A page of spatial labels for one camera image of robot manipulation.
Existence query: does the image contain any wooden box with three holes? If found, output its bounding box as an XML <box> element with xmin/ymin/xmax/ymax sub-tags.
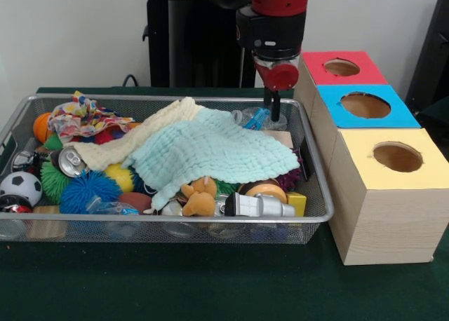
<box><xmin>293</xmin><ymin>50</ymin><xmax>449</xmax><ymax>266</ymax></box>

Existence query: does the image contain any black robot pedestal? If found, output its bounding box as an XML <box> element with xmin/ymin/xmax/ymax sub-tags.
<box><xmin>135</xmin><ymin>0</ymin><xmax>266</xmax><ymax>89</ymax></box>

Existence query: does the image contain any blue spiky rubber ball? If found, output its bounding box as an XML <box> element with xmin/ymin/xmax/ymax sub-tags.
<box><xmin>58</xmin><ymin>170</ymin><xmax>123</xmax><ymax>215</ymax></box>

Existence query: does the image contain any small orange basketball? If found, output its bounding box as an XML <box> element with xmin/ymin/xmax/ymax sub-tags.
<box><xmin>33</xmin><ymin>112</ymin><xmax>53</xmax><ymax>143</ymax></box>

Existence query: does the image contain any colourful patterned cloth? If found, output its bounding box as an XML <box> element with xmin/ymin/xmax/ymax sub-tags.
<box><xmin>47</xmin><ymin>91</ymin><xmax>136</xmax><ymax>143</ymax></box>

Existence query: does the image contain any cream knitted cloth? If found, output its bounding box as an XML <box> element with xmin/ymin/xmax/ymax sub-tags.
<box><xmin>64</xmin><ymin>96</ymin><xmax>204</xmax><ymax>171</ymax></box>

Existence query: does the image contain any shallow clear mesh bin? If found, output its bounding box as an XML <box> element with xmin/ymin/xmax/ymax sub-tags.
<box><xmin>0</xmin><ymin>93</ymin><xmax>335</xmax><ymax>247</ymax></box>

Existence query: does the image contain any black equipment case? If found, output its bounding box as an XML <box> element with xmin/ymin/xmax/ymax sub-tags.
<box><xmin>405</xmin><ymin>0</ymin><xmax>449</xmax><ymax>125</ymax></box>

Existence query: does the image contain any small brown toy football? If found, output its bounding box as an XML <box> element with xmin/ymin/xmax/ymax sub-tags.
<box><xmin>117</xmin><ymin>191</ymin><xmax>152</xmax><ymax>215</ymax></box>

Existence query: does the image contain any small black-white soccer ball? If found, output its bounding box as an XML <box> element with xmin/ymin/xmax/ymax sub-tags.
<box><xmin>0</xmin><ymin>171</ymin><xmax>43</xmax><ymax>207</ymax></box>

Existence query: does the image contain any clear plastic water bottle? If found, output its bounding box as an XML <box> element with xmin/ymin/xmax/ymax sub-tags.
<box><xmin>230</xmin><ymin>107</ymin><xmax>288</xmax><ymax>132</ymax></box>

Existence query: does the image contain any tan plush animal toy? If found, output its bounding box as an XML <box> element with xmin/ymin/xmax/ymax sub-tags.
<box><xmin>180</xmin><ymin>177</ymin><xmax>218</xmax><ymax>217</ymax></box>

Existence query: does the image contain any light blue waffle cloth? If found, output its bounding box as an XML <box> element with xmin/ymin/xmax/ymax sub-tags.
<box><xmin>122</xmin><ymin>109</ymin><xmax>302</xmax><ymax>212</ymax></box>

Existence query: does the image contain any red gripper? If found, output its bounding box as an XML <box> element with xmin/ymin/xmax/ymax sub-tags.
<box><xmin>254</xmin><ymin>60</ymin><xmax>300</xmax><ymax>123</ymax></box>

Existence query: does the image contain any dark green table cloth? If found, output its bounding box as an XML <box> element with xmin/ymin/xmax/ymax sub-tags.
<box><xmin>0</xmin><ymin>86</ymin><xmax>449</xmax><ymax>321</ymax></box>

